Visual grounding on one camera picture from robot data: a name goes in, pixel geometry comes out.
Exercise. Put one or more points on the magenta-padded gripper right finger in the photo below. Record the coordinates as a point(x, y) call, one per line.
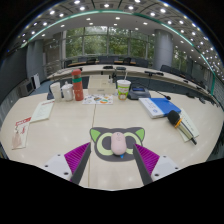
point(163, 165)

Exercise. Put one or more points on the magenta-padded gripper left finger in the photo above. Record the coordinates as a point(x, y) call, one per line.
point(59, 165)

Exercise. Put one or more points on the pink computer mouse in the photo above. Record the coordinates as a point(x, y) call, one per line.
point(118, 143)

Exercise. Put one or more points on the cat face mouse pad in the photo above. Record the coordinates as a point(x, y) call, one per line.
point(104, 133)

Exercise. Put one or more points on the black handheld microphone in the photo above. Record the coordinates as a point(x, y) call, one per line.
point(174, 117)

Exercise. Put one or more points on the white notepad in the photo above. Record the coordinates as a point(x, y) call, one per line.
point(191, 125)

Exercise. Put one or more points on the red and white booklet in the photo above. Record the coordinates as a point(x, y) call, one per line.
point(21, 131)

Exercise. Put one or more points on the white paper document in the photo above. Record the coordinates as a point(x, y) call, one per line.
point(42, 111)

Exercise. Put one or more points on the blue book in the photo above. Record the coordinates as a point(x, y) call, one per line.
point(165, 106)

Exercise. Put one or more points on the black gooseneck microphone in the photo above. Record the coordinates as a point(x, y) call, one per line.
point(167, 97)

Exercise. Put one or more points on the black microphone base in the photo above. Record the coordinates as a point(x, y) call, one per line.
point(50, 96)

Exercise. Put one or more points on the white lidded mug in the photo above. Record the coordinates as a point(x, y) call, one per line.
point(67, 93)

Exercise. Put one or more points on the white paper cup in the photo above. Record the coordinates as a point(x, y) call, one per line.
point(56, 92)

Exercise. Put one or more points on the colourful sticker sheet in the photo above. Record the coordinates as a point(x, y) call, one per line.
point(97, 99)

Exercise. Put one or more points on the dark grey conference console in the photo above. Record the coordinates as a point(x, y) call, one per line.
point(138, 93)

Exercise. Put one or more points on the red thermos bottle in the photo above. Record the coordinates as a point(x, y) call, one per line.
point(78, 88)

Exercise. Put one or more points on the grey box appliance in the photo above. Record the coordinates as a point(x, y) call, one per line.
point(25, 88)

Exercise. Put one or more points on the green printed paper cup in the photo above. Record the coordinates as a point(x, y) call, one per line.
point(123, 90)

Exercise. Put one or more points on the white floor appliance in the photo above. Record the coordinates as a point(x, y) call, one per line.
point(36, 81)

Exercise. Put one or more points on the beige cardboard box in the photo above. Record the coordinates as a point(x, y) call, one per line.
point(101, 86)

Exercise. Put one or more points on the dark office chairs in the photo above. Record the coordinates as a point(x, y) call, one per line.
point(140, 62)

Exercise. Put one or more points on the ceiling lights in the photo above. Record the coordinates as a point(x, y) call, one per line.
point(88, 19)

